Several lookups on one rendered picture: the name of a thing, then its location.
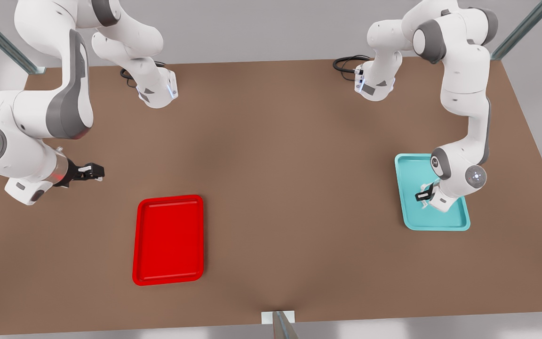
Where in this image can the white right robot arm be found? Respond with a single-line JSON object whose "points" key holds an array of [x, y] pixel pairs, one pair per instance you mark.
{"points": [[31, 113]]}

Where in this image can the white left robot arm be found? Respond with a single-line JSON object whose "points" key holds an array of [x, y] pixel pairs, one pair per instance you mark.
{"points": [[464, 80]]}

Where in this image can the teal rectangular tray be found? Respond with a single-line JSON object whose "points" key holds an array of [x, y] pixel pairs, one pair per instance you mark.
{"points": [[412, 188]]}

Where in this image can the red rectangular tray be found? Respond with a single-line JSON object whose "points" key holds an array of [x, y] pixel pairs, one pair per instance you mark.
{"points": [[168, 240]]}

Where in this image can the silver frame post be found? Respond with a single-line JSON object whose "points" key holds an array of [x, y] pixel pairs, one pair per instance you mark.
{"points": [[520, 30], [280, 325], [3, 40]]}

